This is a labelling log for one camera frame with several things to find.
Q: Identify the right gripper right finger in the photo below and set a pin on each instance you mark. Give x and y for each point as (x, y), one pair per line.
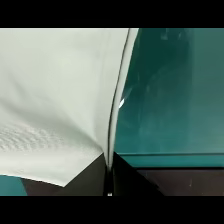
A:
(128, 181)

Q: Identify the white T-shirt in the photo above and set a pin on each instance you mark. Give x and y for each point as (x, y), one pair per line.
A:
(56, 100)

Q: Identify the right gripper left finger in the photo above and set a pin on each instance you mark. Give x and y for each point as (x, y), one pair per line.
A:
(90, 181)

